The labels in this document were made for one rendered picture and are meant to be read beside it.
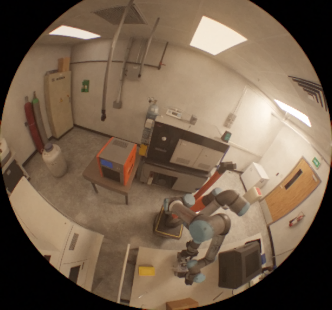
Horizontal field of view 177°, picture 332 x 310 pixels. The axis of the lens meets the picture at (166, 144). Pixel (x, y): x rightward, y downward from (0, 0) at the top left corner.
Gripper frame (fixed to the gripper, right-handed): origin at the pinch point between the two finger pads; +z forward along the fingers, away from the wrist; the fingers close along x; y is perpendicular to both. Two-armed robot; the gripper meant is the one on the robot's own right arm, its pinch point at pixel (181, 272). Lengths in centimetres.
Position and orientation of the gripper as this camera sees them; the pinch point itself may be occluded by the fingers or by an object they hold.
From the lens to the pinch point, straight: 114.2
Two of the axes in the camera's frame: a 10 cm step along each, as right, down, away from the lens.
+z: -2.8, 7.8, 5.6
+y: 0.8, -5.6, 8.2
